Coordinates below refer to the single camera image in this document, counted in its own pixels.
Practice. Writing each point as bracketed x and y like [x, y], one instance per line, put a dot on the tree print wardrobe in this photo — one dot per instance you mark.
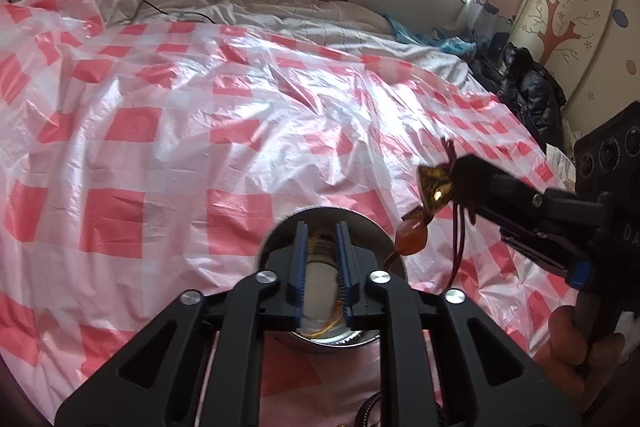
[590, 32]

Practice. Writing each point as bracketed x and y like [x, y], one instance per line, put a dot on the pink checked plastic sheet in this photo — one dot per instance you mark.
[150, 107]

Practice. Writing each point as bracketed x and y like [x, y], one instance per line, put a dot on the round steel bowl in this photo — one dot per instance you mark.
[322, 282]

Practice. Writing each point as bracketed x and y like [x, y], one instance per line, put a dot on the white bedsheet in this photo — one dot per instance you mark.
[300, 17]

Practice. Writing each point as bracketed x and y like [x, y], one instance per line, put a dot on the white crumpled cloth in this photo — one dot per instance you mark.
[562, 162]

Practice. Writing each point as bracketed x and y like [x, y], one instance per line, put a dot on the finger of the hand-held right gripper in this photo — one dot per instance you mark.
[560, 252]
[495, 184]

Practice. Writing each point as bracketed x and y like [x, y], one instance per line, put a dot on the person's right hand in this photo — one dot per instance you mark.
[567, 337]

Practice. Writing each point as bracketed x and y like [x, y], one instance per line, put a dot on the blue plastic bag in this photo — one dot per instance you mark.
[450, 44]

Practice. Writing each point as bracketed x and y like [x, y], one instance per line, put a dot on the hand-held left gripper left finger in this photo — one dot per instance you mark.
[300, 267]

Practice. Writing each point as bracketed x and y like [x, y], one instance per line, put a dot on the black jacket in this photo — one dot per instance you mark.
[530, 92]

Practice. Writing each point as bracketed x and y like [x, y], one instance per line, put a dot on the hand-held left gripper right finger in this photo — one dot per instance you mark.
[344, 267]

